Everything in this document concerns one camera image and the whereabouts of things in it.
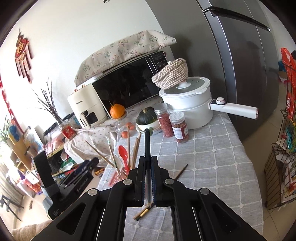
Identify disposable bamboo chopsticks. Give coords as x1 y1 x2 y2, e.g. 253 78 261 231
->
107 138 122 179

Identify pink perforated utensil holder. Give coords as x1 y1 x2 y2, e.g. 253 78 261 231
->
108 170 128 187

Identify red plastic spoon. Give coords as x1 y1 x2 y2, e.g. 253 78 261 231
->
118 145 130 174

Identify dark brown-black chopstick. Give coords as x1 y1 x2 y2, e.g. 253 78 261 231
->
133 128 155 221

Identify white plastic spoon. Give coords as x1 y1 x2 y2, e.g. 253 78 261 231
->
114 155 123 172

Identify cream fuzzy sleeve forearm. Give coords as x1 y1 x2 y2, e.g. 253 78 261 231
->
11 220 52 241

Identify floral cloth on table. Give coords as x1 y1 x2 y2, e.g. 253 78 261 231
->
64 125 117 167

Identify glass jar with tomatoes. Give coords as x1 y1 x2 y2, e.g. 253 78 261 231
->
115 118 135 139

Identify grey checked tablecloth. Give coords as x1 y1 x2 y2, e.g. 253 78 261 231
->
97 111 265 241

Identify cream air fryer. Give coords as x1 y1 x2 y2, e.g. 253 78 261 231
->
67 84 108 130

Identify orange mandarin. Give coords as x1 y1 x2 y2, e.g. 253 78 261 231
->
109 102 125 119

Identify dry branches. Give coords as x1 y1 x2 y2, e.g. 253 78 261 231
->
31 81 63 126

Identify white bowl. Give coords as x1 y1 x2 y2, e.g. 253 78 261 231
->
136 120 162 135

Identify green kabocha squash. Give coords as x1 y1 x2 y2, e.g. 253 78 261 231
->
136 106 158 126

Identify jar with red label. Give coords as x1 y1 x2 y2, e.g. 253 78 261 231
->
169 111 189 143

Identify black microwave oven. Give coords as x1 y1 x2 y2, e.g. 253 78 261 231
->
92 51 168 114

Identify jar of red goji berries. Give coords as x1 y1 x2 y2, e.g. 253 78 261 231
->
154 103 174 138

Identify white electric pot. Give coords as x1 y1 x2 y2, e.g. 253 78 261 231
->
159 77 258 130

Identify red chinese knot decoration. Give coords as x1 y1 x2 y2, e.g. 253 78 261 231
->
15 29 34 84

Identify floral cloth cover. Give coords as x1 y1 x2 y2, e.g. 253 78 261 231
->
74 30 177 87

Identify grey refrigerator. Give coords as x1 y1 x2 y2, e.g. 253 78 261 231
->
148 0 279 140

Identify black wire rack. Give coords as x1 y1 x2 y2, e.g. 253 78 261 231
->
264 64 295 210

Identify woven rope basket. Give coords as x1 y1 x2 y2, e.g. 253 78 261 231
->
152 58 189 89

